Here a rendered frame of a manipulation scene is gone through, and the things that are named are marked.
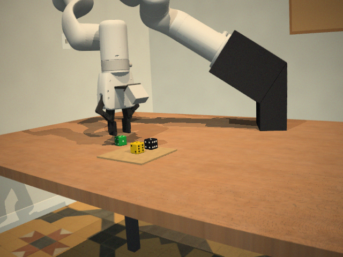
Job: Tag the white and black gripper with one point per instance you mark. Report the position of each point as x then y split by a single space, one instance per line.
114 99

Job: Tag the yellow die with black pips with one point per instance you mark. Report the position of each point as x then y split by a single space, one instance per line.
137 147

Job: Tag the green die with white pips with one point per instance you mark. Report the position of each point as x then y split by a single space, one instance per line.
120 140

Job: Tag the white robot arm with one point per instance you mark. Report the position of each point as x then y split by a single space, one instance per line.
110 36

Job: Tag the black die with white pips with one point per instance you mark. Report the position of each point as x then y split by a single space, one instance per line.
151 143

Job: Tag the beige flat mat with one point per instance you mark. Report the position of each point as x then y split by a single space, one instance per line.
124 155

